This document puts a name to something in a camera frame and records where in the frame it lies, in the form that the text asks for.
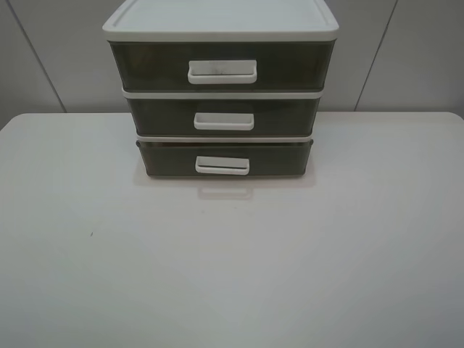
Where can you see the smoky drawer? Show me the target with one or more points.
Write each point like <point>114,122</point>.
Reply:
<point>224,159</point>
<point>223,117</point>
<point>281,66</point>

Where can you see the white plastic drawer cabinet frame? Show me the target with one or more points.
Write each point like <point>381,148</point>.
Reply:
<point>223,22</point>

